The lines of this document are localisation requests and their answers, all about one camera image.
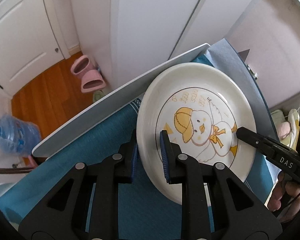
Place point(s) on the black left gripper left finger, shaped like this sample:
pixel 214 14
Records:
pixel 84 203

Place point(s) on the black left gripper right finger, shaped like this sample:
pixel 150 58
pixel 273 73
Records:
pixel 216 204

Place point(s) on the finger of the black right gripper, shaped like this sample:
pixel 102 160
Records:
pixel 270 148

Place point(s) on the small duck cartoon plate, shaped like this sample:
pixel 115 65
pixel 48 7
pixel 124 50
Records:
pixel 201 109

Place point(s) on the blue patterned tablecloth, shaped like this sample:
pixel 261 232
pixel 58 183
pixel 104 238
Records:
pixel 144 212

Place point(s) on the blue water jug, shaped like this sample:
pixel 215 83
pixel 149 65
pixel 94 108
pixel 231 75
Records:
pixel 18 137

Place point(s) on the pink slipper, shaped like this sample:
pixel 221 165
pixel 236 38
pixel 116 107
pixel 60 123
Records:
pixel 91 81
pixel 81 65

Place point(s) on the white refrigerator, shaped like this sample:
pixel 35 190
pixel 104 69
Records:
pixel 146 33

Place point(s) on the white door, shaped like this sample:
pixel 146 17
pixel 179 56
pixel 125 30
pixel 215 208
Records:
pixel 28 46

